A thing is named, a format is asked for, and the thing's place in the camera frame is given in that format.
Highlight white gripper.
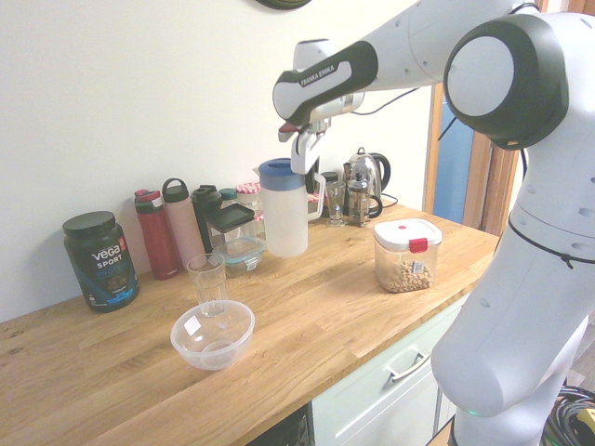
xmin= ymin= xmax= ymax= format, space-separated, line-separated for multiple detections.
xmin=290 ymin=131 xmax=328 ymax=178

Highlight translucent pitcher blue lid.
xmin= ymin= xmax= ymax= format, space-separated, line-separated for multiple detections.
xmin=252 ymin=157 xmax=327 ymax=258

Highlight pink water bottle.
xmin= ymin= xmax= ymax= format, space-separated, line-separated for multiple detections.
xmin=161 ymin=177 xmax=207 ymax=271

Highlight red water bottle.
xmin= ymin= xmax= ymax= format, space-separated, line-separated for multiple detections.
xmin=133 ymin=189 xmax=180 ymax=282

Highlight glass French press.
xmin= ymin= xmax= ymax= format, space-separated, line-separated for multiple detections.
xmin=342 ymin=147 xmax=384 ymax=229

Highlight stainless steel kettle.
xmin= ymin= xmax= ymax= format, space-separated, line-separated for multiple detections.
xmin=360 ymin=151 xmax=393 ymax=208

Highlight clear canister black lid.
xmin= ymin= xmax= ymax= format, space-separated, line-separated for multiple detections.
xmin=205 ymin=203 xmax=258 ymax=255

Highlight black shaker bottle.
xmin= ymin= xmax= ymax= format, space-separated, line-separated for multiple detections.
xmin=191 ymin=184 xmax=224 ymax=255

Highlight glass food container teal lid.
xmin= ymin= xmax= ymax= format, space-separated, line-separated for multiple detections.
xmin=211 ymin=236 xmax=267 ymax=279

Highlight cereal container white lid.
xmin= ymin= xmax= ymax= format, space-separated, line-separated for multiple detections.
xmin=373 ymin=217 xmax=443 ymax=295

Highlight clear drinking glass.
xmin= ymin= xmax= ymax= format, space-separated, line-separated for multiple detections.
xmin=186 ymin=254 xmax=228 ymax=319

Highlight clear plastic bowl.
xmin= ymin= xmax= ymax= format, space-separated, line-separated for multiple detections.
xmin=169 ymin=299 xmax=256 ymax=371

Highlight black Vega protein tub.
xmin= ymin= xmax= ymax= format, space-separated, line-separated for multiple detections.
xmin=62 ymin=211 xmax=141 ymax=314

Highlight pale green cabinet drawer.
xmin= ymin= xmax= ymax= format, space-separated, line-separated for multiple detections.
xmin=311 ymin=292 xmax=470 ymax=446

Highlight black dishwasher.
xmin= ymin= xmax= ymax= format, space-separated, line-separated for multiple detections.
xmin=245 ymin=402 xmax=315 ymax=446

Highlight yellow plug box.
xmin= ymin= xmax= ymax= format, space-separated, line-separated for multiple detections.
xmin=575 ymin=407 xmax=595 ymax=436

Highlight black round wall clock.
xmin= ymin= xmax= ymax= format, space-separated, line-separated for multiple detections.
xmin=254 ymin=0 xmax=313 ymax=9

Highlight wooden door frame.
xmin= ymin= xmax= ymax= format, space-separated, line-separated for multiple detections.
xmin=427 ymin=0 xmax=552 ymax=238

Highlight metal drawer handle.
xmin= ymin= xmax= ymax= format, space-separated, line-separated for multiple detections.
xmin=385 ymin=350 xmax=431 ymax=383

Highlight coiled black cables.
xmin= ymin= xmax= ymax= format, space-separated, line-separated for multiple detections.
xmin=543 ymin=380 xmax=595 ymax=446

